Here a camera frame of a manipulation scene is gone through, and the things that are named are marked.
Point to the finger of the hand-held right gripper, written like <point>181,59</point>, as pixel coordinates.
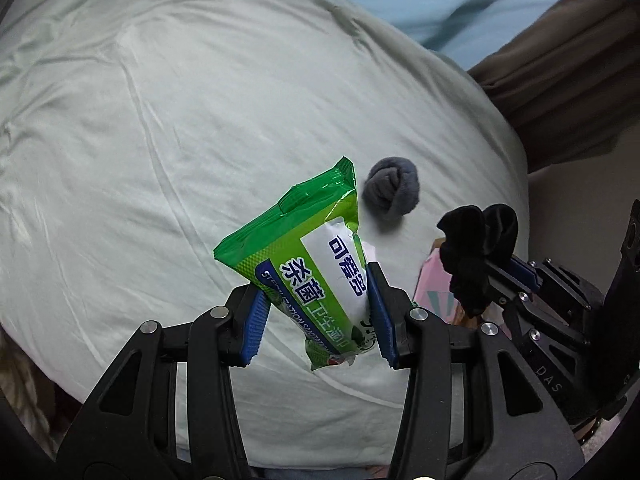
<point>525,272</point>
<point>505,282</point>

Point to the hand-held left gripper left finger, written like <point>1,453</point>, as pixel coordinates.
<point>252,330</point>

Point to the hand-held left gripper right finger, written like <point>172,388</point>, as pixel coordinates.
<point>382,320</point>

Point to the black sock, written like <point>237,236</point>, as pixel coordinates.
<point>470,255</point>

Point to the cardboard box with pink outside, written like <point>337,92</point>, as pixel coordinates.
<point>435,285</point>

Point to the green wet wipes packet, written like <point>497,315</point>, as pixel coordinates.
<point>300,230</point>

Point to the grey sock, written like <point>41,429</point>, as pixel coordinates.
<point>392,187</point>

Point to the brown curtain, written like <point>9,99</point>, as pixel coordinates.
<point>565,85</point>

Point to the light green bed sheet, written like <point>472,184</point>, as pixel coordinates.
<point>150,160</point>

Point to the light blue hanging cloth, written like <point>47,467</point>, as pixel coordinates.
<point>425,5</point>

